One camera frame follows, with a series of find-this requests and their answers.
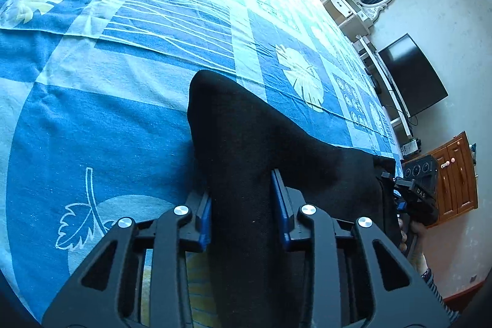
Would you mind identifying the black pants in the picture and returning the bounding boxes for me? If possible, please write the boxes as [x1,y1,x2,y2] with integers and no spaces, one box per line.
[188,71,400,327]

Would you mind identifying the striped sleeve right forearm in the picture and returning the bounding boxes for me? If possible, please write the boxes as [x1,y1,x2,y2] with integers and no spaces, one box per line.
[421,268,460,324]

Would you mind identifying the person's right hand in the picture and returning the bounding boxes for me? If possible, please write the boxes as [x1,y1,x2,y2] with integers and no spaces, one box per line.
[398,218,429,275]

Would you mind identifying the brown wooden cabinet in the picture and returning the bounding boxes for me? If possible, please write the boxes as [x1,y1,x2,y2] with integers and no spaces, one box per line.
[403,132,479,225]

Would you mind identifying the white tv stand shelf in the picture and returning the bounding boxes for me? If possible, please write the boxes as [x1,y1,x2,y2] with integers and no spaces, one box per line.
[353,35,421,161]

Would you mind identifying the black flat television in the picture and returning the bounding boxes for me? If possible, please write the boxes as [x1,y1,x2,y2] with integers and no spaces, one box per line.
[379,34,448,117]

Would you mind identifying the white dresser furniture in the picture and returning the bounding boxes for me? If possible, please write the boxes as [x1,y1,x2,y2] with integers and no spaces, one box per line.
[320,0,373,42]

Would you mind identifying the blue patterned bed sheet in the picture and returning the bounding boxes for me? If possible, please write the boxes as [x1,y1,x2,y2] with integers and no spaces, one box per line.
[1,0,400,319]

